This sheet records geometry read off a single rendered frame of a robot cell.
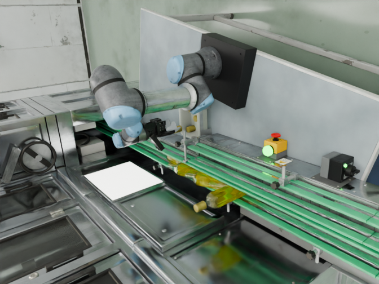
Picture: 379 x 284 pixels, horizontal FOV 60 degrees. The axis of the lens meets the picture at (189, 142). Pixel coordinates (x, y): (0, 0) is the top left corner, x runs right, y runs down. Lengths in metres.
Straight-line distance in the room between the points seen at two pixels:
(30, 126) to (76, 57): 3.02
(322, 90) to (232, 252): 0.72
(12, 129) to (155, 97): 1.19
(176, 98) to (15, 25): 3.84
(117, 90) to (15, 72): 3.89
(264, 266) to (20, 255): 1.00
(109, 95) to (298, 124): 0.75
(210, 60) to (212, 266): 0.86
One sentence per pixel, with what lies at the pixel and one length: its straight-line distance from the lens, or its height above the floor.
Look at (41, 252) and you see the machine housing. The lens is 1.60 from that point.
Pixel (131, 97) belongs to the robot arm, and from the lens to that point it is 1.13.
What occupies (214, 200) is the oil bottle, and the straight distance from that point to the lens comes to 1.38.
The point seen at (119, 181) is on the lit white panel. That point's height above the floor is 1.18.
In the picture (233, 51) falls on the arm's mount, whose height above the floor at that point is 0.82.
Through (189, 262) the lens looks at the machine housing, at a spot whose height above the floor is 1.26.
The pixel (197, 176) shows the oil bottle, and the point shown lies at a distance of 1.58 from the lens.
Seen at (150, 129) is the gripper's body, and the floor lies 1.08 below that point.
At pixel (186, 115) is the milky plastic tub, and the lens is 1.86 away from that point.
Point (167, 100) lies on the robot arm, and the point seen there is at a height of 1.20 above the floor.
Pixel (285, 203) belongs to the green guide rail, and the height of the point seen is 0.95.
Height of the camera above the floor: 1.86
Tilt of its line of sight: 34 degrees down
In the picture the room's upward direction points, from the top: 107 degrees counter-clockwise
